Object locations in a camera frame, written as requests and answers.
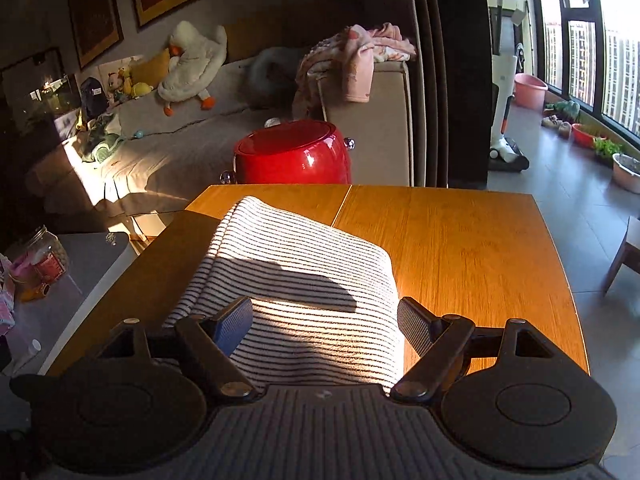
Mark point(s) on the dark cabinet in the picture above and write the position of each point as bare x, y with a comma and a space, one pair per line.
30, 90

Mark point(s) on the white upright vacuum cleaner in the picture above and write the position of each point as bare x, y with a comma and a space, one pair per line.
502, 85

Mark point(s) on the white goose plush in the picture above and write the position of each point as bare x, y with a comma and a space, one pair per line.
187, 72

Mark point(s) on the green blanket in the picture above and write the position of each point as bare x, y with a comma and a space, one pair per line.
102, 142

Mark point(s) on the beige sofa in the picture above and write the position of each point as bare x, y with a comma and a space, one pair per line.
175, 152

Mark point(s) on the glass jar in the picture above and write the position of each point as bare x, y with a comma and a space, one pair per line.
46, 255

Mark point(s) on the pink doll toy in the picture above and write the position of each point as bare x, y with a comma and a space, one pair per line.
119, 85

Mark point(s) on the grey neck pillow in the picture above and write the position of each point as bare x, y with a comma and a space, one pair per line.
270, 77

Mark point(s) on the pink basin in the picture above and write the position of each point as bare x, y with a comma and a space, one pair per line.
529, 91

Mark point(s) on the brown curtain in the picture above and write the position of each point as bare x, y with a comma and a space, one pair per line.
450, 70

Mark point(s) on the pink packet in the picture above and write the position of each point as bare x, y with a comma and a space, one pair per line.
6, 300

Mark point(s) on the mustard sofa back cushion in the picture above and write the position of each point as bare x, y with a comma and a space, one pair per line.
252, 37

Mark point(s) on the dark backpack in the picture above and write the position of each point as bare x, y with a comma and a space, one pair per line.
94, 97

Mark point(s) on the black window frame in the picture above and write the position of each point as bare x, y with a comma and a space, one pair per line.
598, 60

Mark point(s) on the wooden chair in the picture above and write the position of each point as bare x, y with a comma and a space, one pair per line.
625, 255

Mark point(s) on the small green potted plant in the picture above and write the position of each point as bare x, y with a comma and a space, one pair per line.
606, 150

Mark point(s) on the white side table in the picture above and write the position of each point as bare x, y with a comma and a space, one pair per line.
85, 270

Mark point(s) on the red basin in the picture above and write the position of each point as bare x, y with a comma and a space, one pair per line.
585, 136

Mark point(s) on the yellow plush toy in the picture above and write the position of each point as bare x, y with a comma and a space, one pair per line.
141, 90

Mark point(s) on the small yellow pillow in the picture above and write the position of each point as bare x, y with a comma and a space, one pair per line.
150, 67

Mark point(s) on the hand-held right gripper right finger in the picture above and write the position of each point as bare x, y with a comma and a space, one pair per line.
415, 325

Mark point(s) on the pink blanket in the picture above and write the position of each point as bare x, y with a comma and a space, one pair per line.
350, 57

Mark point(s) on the red round stool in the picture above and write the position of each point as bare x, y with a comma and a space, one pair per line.
295, 155

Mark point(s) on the striped knit sweater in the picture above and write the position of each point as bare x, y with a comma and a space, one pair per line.
310, 280

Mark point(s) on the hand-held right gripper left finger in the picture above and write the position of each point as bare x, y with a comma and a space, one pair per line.
232, 327

